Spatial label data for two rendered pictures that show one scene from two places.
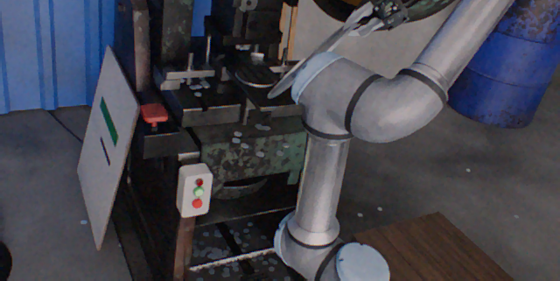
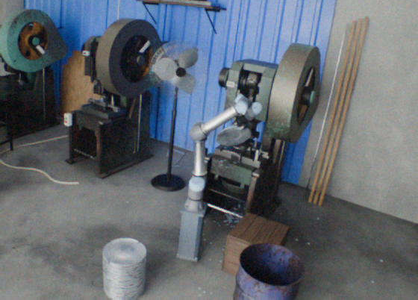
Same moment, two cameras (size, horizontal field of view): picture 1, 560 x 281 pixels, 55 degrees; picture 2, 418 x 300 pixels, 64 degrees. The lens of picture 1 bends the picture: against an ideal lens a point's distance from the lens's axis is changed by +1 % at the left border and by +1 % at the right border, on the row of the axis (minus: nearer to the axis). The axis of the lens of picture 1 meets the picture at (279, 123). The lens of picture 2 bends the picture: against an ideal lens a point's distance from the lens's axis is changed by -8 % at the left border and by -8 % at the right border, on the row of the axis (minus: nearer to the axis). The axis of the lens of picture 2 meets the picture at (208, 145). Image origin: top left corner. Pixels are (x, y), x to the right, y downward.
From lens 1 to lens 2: 2.40 m
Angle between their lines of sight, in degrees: 53
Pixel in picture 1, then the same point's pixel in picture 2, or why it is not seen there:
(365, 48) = (391, 194)
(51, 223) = not seen: hidden behind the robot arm
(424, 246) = (264, 226)
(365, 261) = (198, 180)
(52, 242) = not seen: hidden behind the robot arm
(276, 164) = (235, 177)
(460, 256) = (272, 234)
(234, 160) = (221, 168)
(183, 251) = not seen: hidden behind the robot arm
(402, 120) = (192, 133)
